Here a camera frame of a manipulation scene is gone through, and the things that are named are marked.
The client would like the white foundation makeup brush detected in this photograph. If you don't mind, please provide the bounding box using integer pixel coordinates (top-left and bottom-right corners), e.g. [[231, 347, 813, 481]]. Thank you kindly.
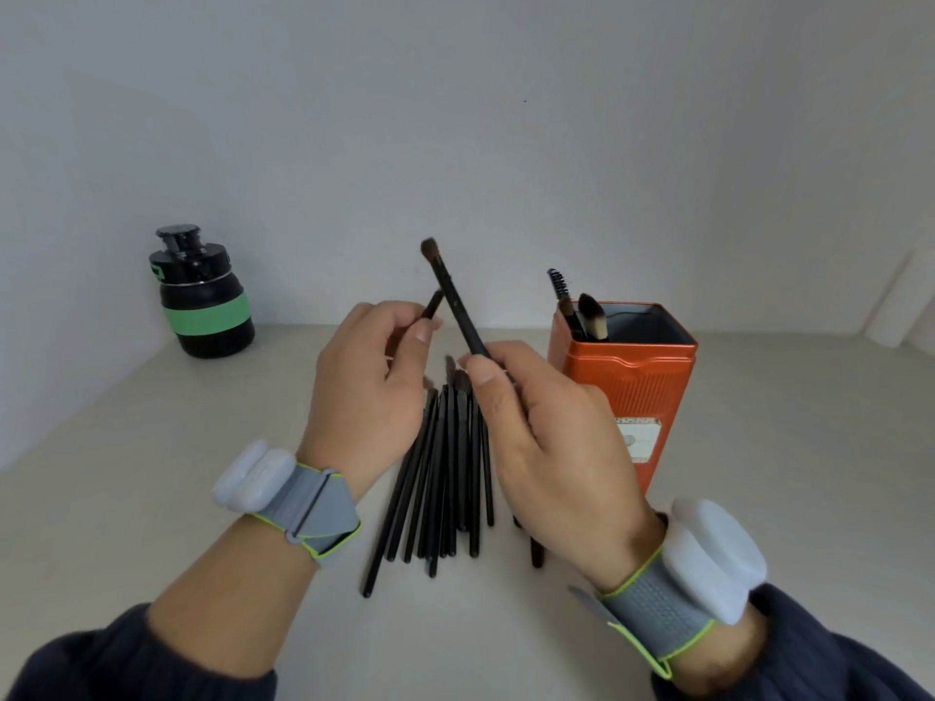
[[577, 292, 610, 342]]

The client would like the white paper roll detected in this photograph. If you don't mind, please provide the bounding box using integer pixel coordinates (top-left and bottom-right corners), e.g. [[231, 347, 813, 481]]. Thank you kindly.
[[864, 247, 935, 350]]

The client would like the person's left hand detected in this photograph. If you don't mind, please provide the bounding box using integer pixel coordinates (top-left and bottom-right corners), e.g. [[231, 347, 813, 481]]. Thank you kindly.
[[295, 300, 445, 504]]

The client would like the white wrist tracker grey strap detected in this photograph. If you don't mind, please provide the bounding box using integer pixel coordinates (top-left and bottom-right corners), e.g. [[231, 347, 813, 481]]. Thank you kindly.
[[211, 438, 363, 571], [568, 499, 768, 682]]

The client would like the black green water bottle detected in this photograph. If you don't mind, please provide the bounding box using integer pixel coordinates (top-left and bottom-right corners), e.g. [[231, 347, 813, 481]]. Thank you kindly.
[[148, 225, 257, 359]]

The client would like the pile of black makeup brushes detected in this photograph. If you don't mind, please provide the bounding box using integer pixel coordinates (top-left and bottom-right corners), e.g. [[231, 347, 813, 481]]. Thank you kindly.
[[359, 354, 545, 600]]

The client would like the person's right hand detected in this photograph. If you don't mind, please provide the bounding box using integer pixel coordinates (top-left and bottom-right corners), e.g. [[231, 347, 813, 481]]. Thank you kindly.
[[458, 340, 666, 594]]

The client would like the beige table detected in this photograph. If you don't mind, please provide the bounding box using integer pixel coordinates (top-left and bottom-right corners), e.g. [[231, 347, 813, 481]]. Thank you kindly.
[[0, 324, 935, 701]]

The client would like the person's right forearm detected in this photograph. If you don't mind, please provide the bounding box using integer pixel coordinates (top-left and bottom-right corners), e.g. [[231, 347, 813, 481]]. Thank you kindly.
[[654, 583, 933, 701]]

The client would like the orange square tin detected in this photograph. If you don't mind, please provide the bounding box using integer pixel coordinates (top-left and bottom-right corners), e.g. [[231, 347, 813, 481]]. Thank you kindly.
[[547, 302, 699, 496]]

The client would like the person's left forearm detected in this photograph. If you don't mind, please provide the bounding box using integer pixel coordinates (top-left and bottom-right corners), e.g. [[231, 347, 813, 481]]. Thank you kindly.
[[7, 514, 322, 701]]

